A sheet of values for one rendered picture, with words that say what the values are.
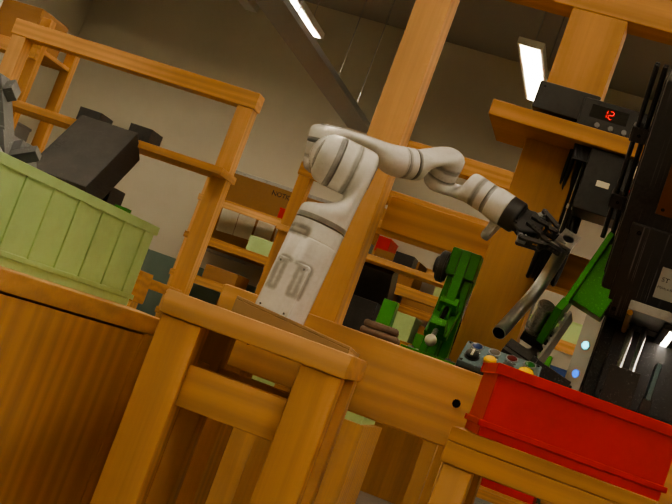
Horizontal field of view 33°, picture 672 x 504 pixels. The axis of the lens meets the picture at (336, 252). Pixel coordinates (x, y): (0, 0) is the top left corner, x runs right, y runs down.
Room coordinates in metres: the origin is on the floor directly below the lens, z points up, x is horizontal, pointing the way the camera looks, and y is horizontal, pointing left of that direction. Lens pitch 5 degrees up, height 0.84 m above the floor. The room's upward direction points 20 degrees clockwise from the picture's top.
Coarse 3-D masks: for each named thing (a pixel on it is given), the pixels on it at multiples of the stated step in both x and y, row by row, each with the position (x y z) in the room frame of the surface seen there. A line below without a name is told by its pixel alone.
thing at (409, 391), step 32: (224, 288) 2.28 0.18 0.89; (320, 320) 2.23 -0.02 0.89; (256, 352) 2.25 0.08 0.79; (384, 352) 2.19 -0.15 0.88; (416, 352) 2.18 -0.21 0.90; (288, 384) 2.23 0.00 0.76; (384, 384) 2.19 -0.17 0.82; (416, 384) 2.17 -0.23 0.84; (448, 384) 2.16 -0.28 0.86; (384, 416) 2.18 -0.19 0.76; (416, 416) 2.17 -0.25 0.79; (448, 416) 2.15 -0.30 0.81
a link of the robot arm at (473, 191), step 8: (432, 176) 2.55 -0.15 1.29; (472, 176) 2.52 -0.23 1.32; (480, 176) 2.53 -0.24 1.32; (432, 184) 2.55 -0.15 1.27; (440, 184) 2.55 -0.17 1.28; (448, 184) 2.55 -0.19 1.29; (456, 184) 2.58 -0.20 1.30; (464, 184) 2.53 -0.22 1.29; (472, 184) 2.51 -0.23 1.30; (480, 184) 2.51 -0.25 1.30; (488, 184) 2.51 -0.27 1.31; (440, 192) 2.55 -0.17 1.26; (448, 192) 2.54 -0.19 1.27; (456, 192) 2.54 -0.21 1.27; (464, 192) 2.52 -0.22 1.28; (472, 192) 2.51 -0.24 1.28; (480, 192) 2.51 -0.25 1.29; (464, 200) 2.54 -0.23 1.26; (472, 200) 2.52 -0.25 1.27; (480, 200) 2.51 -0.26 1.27
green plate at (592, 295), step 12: (612, 240) 2.37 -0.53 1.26; (600, 252) 2.34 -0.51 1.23; (588, 264) 2.34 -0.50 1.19; (600, 264) 2.35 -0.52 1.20; (588, 276) 2.35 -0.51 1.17; (600, 276) 2.34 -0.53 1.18; (576, 288) 2.34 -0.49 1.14; (588, 288) 2.35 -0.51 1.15; (600, 288) 2.34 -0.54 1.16; (576, 300) 2.35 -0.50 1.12; (588, 300) 2.35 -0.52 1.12; (600, 300) 2.34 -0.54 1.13; (564, 312) 2.41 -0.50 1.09; (588, 312) 2.38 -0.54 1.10; (600, 312) 2.34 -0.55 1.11
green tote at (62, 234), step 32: (0, 160) 1.79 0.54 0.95; (0, 192) 1.82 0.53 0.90; (32, 192) 1.90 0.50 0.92; (64, 192) 1.97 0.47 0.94; (0, 224) 1.85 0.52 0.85; (32, 224) 1.93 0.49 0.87; (64, 224) 2.01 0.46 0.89; (96, 224) 2.11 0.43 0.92; (128, 224) 2.21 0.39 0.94; (0, 256) 1.88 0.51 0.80; (32, 256) 1.96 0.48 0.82; (64, 256) 2.05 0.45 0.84; (96, 256) 2.14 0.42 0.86; (128, 256) 2.25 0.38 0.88; (96, 288) 2.18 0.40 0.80; (128, 288) 2.29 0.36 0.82
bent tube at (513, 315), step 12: (564, 240) 2.46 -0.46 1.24; (576, 240) 2.47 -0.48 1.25; (552, 264) 2.51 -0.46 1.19; (540, 276) 2.54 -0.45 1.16; (552, 276) 2.53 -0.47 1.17; (540, 288) 2.53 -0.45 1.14; (528, 300) 2.50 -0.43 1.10; (516, 312) 2.46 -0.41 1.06; (504, 324) 2.42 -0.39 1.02; (504, 336) 2.42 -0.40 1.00
